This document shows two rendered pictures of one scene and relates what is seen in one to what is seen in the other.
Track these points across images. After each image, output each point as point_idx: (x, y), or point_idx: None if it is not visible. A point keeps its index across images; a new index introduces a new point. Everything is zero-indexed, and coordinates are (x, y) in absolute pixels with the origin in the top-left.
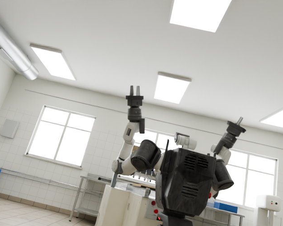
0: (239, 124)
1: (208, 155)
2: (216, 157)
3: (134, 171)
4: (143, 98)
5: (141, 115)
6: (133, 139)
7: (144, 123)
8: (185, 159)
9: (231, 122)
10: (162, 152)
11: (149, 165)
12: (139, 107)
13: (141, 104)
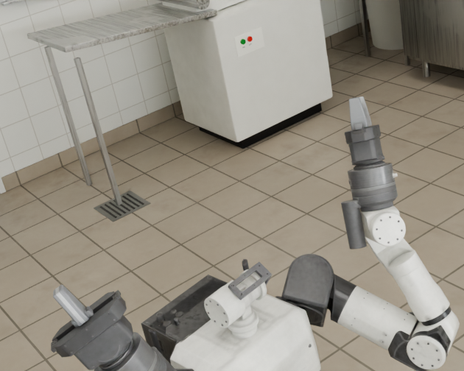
0: (72, 318)
1: (156, 312)
2: (141, 322)
3: (389, 351)
4: (346, 141)
5: (353, 191)
6: (379, 259)
7: (344, 217)
8: (252, 354)
9: (103, 297)
10: (278, 299)
11: None
12: (353, 168)
13: (351, 159)
